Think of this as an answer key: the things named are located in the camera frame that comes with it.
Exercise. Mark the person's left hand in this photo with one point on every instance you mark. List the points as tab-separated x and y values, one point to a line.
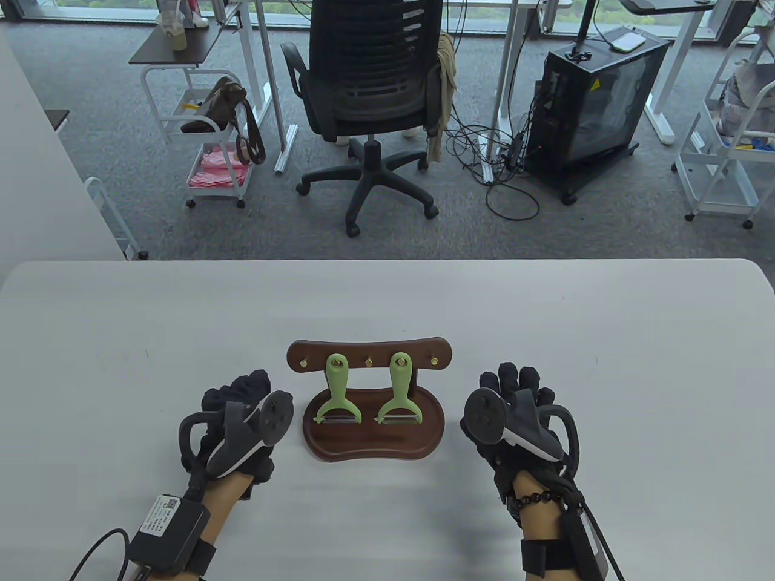
242	387

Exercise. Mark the white desk frame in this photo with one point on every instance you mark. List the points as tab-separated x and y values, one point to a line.
678	66
254	60
508	60

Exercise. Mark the pink packets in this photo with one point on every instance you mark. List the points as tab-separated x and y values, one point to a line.
212	169

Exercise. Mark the grey right hand tracker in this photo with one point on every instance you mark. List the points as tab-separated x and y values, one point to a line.
533	431

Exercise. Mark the black computer case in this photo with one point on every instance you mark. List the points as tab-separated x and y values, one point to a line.
599	109

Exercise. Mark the person's left forearm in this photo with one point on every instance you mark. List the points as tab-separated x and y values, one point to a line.
224	496

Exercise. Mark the black power strip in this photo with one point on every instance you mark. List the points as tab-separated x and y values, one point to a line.
514	151

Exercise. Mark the person's right forearm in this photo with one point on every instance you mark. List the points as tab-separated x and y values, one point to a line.
539	528

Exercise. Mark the grey left hand tracker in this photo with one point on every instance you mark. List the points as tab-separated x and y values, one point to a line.
236	448

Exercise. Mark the clear plastic drink cup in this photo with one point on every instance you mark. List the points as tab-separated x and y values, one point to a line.
175	36

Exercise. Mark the grey hand tracker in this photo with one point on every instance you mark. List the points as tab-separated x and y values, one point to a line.
533	431
236	448

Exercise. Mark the white partition panel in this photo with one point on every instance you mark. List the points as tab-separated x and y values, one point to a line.
36	181

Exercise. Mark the black mesh office chair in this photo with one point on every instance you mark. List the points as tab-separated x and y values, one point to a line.
369	60

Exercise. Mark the beige garment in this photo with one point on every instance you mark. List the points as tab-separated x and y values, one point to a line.
448	66

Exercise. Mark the brown handbag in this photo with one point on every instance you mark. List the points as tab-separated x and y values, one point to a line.
218	103

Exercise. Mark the black stand pole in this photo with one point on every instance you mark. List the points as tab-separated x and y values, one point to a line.
584	30

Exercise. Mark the grey bag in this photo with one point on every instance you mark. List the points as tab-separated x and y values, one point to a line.
748	97

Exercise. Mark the person's right hand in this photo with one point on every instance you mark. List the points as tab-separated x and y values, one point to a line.
514	378

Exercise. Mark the brown wooden key rack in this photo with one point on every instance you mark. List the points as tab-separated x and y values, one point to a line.
369	439

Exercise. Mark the dark cart tabletop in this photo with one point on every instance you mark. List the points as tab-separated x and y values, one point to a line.
157	51

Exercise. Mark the white flat device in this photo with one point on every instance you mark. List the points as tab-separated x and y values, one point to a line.
626	41

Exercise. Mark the green vegetable scraper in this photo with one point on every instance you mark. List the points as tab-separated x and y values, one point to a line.
338	387
401	387

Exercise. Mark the black left forearm sensor box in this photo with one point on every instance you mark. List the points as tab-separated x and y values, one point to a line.
175	535

